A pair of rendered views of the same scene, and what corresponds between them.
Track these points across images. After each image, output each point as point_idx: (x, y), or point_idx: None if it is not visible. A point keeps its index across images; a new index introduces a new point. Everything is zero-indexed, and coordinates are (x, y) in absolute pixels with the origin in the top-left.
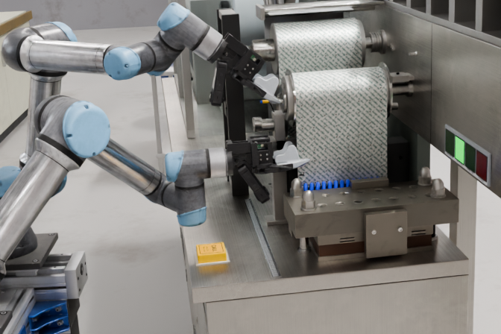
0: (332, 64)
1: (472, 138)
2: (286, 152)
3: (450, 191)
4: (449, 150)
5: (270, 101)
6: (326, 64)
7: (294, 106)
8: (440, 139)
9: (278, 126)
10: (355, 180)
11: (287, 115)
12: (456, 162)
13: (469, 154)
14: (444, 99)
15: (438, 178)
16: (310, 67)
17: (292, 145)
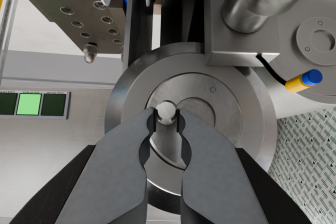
0: (291, 162)
1: (6, 120)
2: None
3: (102, 53)
4: (55, 97)
5: (135, 115)
6: (298, 164)
7: (111, 111)
8: (85, 101)
9: (207, 21)
10: (117, 12)
11: (154, 71)
12: (46, 89)
13: (5, 105)
14: (72, 142)
15: (88, 63)
16: (322, 164)
17: (103, 3)
